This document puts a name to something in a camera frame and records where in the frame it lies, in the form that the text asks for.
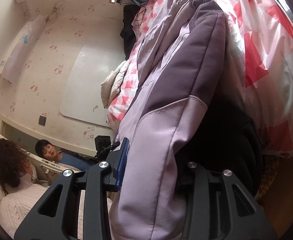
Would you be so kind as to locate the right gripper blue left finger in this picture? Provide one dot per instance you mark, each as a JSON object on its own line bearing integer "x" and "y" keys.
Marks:
{"x": 55, "y": 214}

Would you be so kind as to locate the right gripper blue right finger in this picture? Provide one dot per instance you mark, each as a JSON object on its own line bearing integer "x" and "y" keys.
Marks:
{"x": 220, "y": 207}

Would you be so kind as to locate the lilac purple jacket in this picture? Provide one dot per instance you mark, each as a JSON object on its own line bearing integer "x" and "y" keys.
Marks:
{"x": 179, "y": 64}

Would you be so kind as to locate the beige quilted blanket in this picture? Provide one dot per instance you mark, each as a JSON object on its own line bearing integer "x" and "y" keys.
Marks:
{"x": 111, "y": 86}

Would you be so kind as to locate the person in blue shirt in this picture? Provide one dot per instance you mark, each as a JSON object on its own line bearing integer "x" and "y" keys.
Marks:
{"x": 44, "y": 149}

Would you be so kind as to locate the person in white sweater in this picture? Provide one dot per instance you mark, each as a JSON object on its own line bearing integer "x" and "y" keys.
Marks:
{"x": 20, "y": 184}

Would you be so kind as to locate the red checked plastic bed cover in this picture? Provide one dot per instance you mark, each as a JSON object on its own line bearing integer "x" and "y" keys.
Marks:
{"x": 257, "y": 74}

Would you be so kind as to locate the white board on wall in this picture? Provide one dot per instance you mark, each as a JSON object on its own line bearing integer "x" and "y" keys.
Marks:
{"x": 81, "y": 98}

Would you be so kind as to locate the black wall switch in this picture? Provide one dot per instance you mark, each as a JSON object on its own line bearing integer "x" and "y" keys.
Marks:
{"x": 42, "y": 120}

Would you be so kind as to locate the black clothing pile by wall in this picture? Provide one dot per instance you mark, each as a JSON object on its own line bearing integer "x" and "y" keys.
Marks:
{"x": 127, "y": 33}

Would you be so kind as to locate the wall air conditioner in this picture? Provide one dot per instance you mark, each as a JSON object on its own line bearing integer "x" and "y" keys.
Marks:
{"x": 16, "y": 55}

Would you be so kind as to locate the wall power socket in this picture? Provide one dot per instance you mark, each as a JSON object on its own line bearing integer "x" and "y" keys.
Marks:
{"x": 115, "y": 1}

